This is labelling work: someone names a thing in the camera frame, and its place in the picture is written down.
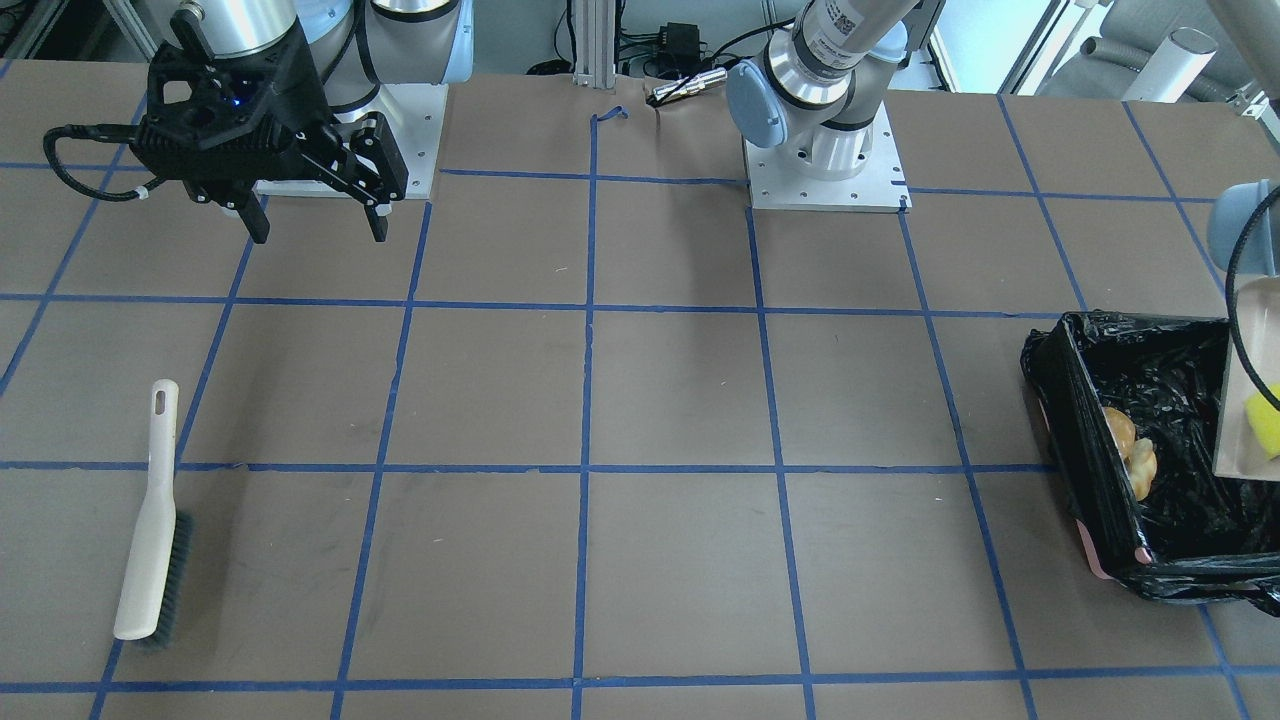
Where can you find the beige hand brush black bristles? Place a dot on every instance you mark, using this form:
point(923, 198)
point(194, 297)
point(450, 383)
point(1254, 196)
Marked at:
point(148, 604)

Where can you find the yellow sponge piece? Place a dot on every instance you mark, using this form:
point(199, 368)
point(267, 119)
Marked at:
point(1263, 419)

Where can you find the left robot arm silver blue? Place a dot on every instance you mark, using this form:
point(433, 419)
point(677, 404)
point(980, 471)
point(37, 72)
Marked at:
point(817, 85)

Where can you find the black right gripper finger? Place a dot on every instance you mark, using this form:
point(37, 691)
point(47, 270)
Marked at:
point(250, 210)
point(366, 165)

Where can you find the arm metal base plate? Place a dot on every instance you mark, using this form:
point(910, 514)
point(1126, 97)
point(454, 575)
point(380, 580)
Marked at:
point(831, 170)
point(281, 154)

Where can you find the metal cable connector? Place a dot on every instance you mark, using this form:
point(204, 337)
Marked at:
point(681, 89)

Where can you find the aluminium frame post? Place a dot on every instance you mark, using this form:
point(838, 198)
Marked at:
point(594, 27)

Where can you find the black lined trash bin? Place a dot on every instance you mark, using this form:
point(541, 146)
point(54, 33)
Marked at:
point(1132, 404)

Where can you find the black box behind table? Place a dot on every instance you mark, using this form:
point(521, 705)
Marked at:
point(680, 42)

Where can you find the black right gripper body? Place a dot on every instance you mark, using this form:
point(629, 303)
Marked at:
point(296, 88)

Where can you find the yellow orange potato toy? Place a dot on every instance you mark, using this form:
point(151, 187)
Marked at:
point(1138, 453)

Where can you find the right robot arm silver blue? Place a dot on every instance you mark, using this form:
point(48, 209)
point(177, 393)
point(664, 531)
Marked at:
point(394, 42)

